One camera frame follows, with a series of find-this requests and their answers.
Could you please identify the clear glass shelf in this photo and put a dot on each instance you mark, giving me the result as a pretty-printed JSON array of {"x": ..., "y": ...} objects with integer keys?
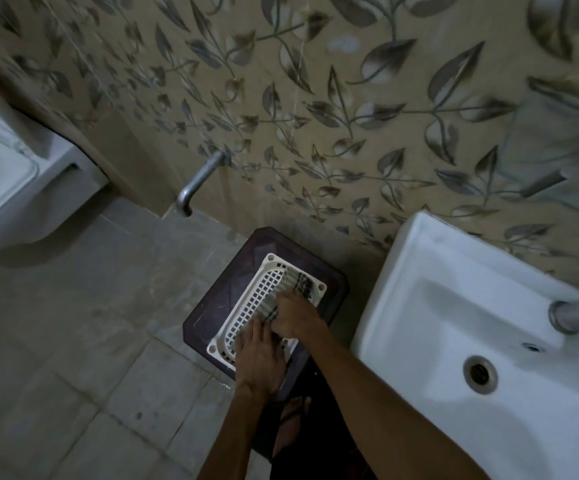
[{"x": 564, "y": 134}]

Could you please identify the chrome wall tap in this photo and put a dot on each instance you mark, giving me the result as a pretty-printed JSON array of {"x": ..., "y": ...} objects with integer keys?
[{"x": 199, "y": 179}]

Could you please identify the person's left forearm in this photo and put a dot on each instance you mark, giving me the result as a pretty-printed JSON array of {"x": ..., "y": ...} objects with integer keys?
[{"x": 234, "y": 439}]

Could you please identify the metal sink drain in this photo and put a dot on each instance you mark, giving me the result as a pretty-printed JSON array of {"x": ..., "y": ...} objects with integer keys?
[{"x": 480, "y": 374}]

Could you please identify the person's foot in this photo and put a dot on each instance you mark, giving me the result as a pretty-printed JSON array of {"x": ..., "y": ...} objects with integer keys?
[{"x": 289, "y": 429}]

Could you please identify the white wash basin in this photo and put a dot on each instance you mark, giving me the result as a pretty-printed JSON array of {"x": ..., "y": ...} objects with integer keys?
[{"x": 419, "y": 319}]

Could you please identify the dark stool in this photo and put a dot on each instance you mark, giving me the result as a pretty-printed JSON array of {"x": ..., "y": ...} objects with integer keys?
[{"x": 224, "y": 294}]

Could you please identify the checkered cleaning cloth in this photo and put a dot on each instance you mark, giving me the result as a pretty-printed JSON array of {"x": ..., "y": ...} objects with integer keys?
[{"x": 289, "y": 287}]

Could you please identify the person's right forearm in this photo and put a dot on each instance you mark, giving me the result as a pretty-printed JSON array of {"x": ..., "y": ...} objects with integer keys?
[{"x": 394, "y": 409}]

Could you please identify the person's right hand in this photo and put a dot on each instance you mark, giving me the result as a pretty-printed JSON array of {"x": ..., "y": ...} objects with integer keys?
[{"x": 299, "y": 314}]

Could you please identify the person's left hand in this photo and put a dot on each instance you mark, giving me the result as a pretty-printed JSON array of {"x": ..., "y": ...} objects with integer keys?
[{"x": 259, "y": 364}]

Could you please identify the white plastic perforated basket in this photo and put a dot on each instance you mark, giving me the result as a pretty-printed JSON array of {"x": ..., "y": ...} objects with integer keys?
[{"x": 249, "y": 304}]

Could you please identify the white toilet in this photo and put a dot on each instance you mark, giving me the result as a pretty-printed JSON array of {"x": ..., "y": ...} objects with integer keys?
[{"x": 9, "y": 184}]

